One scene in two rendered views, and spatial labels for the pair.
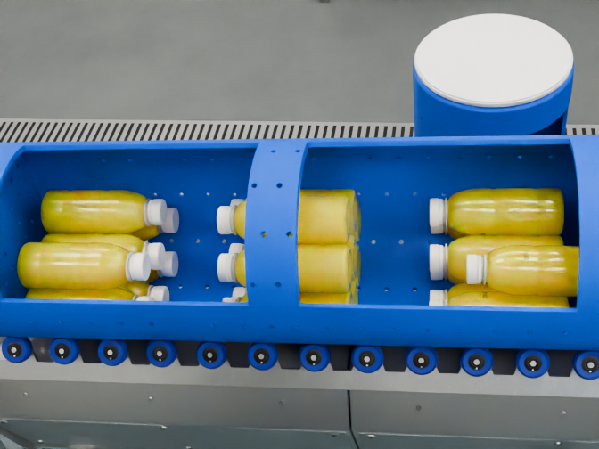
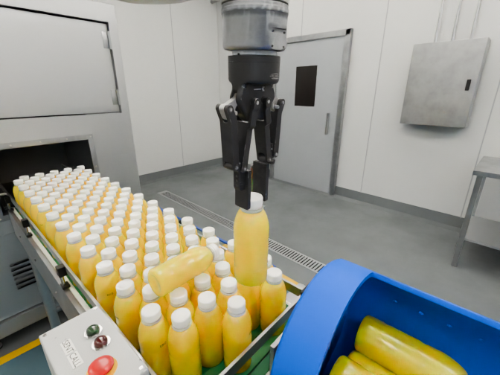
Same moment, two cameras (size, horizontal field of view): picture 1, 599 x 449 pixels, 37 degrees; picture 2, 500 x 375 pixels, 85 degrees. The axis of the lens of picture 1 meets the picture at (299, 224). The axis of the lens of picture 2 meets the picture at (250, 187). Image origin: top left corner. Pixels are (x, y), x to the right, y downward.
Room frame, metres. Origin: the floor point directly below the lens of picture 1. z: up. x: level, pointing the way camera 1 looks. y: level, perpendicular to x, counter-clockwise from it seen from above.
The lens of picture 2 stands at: (0.60, 0.36, 1.51)
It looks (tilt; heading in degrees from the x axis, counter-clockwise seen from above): 20 degrees down; 29
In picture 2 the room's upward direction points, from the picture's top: straight up
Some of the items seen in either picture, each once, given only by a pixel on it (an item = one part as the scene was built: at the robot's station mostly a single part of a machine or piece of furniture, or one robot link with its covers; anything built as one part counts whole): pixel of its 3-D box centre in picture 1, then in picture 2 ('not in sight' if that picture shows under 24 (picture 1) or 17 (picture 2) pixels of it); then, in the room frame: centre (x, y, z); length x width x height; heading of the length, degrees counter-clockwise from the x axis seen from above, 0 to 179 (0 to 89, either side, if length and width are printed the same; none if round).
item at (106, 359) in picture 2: not in sight; (101, 367); (0.75, 0.71, 1.11); 0.04 x 0.04 x 0.01
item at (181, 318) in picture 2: not in sight; (181, 318); (0.91, 0.70, 1.07); 0.04 x 0.04 x 0.02
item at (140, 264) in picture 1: (140, 266); not in sight; (0.88, 0.23, 1.09); 0.04 x 0.02 x 0.04; 167
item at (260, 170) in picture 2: not in sight; (260, 181); (1.01, 0.57, 1.36); 0.03 x 0.01 x 0.07; 76
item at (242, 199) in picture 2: not in sight; (242, 188); (0.97, 0.58, 1.35); 0.03 x 0.01 x 0.07; 76
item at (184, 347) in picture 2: not in sight; (184, 350); (0.91, 0.70, 0.98); 0.07 x 0.07 x 0.16
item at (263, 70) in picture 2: not in sight; (253, 88); (0.98, 0.57, 1.51); 0.08 x 0.07 x 0.09; 166
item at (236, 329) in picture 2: not in sight; (236, 335); (1.00, 0.62, 0.98); 0.07 x 0.07 x 0.16
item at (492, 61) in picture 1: (492, 58); not in sight; (1.33, -0.39, 1.03); 0.28 x 0.28 x 0.01
